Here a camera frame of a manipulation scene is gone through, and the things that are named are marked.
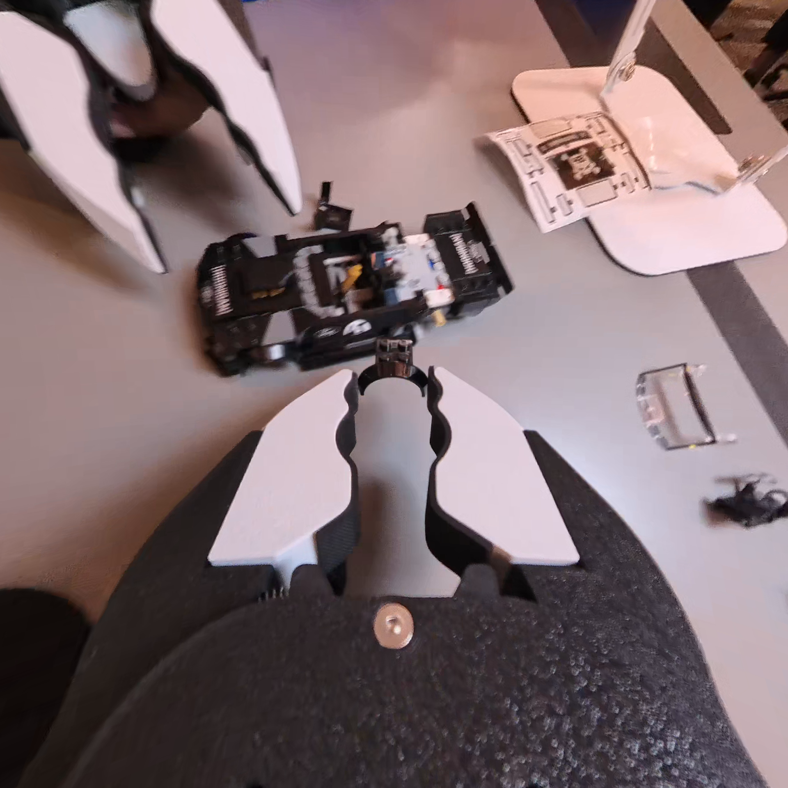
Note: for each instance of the white tray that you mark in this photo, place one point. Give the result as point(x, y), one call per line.
point(702, 222)

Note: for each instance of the white sticker sheet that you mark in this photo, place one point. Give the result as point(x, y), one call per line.
point(566, 166)

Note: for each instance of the black lego arch piece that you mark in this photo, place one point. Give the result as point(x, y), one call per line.
point(394, 357)

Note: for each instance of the clear lego windshield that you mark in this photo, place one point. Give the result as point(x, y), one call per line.
point(677, 406)

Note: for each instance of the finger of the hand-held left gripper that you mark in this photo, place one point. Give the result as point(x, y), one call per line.
point(62, 136)
point(240, 99)

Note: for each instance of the person's left hand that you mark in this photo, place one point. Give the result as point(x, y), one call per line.
point(166, 117)

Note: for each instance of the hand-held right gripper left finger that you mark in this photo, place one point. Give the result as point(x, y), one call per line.
point(289, 483)

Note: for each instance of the black lego car model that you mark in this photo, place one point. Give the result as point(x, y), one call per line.
point(246, 308)

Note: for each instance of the small black lego piece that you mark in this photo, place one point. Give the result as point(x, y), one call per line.
point(330, 212)
point(751, 502)

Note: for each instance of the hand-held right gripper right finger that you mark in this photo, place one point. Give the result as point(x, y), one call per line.
point(499, 486)

